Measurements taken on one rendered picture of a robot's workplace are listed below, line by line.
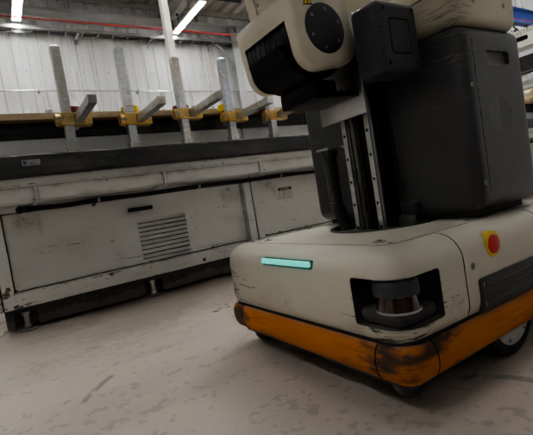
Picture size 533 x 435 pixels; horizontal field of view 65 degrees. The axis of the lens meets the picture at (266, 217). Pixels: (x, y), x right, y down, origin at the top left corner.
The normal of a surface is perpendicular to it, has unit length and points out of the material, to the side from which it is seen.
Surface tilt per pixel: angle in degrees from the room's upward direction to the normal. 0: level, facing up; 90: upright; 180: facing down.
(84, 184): 90
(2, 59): 90
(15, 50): 90
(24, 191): 90
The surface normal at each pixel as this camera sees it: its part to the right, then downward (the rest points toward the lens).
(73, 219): 0.54, -0.04
